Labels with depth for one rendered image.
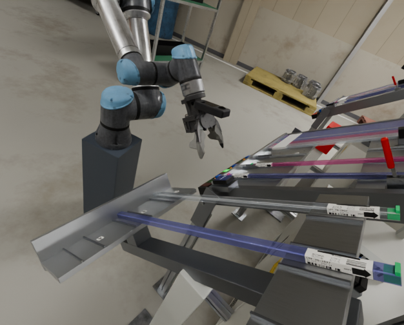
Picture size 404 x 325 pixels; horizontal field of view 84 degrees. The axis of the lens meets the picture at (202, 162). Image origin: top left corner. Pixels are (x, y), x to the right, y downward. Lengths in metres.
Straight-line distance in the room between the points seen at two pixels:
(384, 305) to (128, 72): 1.08
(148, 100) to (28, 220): 0.91
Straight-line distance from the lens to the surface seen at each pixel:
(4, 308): 1.32
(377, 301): 1.01
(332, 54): 5.25
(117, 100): 0.91
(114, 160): 1.00
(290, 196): 0.59
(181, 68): 0.76
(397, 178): 0.56
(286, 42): 5.19
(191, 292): 0.45
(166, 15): 5.14
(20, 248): 1.42
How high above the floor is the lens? 1.21
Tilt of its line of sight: 38 degrees down
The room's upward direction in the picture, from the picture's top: 23 degrees clockwise
